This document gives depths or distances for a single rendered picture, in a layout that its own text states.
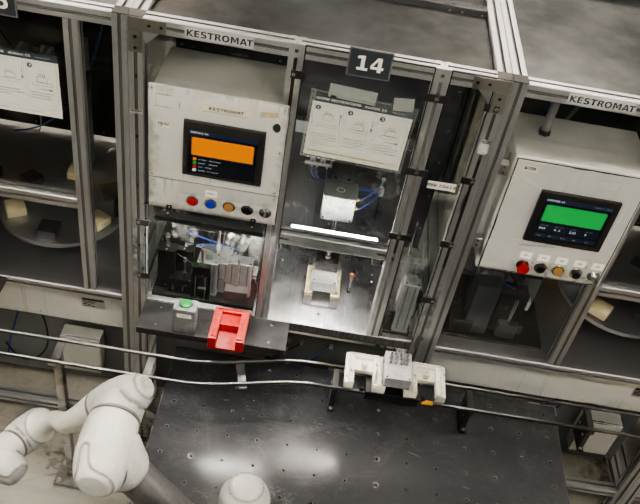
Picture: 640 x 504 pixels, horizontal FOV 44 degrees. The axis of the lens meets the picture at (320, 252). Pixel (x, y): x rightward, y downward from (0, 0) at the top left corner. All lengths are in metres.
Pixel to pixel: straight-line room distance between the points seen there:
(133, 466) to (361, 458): 1.09
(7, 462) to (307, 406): 1.09
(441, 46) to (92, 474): 1.53
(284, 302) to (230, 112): 0.91
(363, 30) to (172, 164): 0.72
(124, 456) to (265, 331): 1.04
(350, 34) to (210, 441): 1.46
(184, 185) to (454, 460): 1.37
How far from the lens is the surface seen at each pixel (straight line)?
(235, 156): 2.48
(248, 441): 2.92
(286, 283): 3.12
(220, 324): 2.89
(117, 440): 2.05
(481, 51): 2.51
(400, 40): 2.46
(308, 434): 2.96
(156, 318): 2.96
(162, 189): 2.65
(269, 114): 2.41
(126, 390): 2.11
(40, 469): 3.70
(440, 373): 2.99
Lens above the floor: 3.09
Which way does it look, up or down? 42 degrees down
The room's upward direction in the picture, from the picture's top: 11 degrees clockwise
